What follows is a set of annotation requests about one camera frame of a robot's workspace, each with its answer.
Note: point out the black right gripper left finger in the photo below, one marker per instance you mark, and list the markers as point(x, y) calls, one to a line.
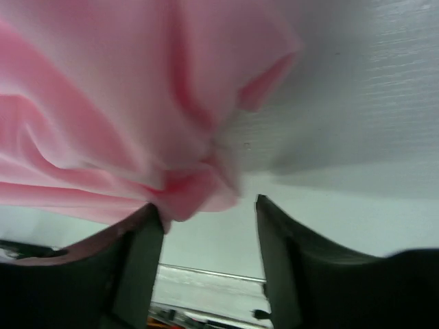
point(103, 281)

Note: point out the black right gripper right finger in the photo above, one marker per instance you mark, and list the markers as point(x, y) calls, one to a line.
point(314, 282)

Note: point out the pink t shirt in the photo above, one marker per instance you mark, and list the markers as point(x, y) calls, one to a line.
point(109, 105)

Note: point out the aluminium table front rail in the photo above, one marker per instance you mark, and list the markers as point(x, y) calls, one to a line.
point(211, 273)

